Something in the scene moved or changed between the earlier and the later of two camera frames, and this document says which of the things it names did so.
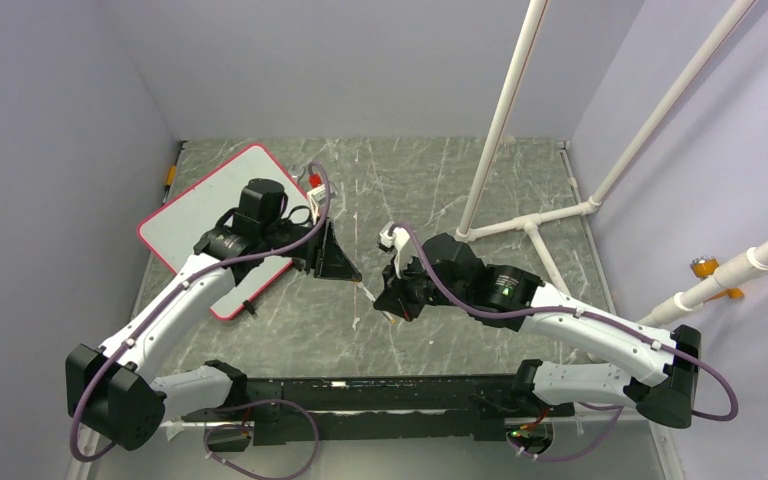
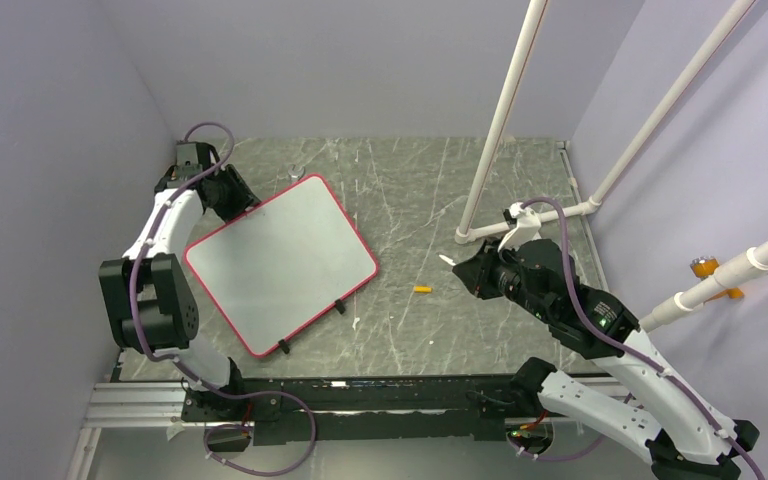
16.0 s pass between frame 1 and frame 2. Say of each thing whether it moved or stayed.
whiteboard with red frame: moved
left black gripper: moved
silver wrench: stayed
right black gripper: moved
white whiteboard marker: moved
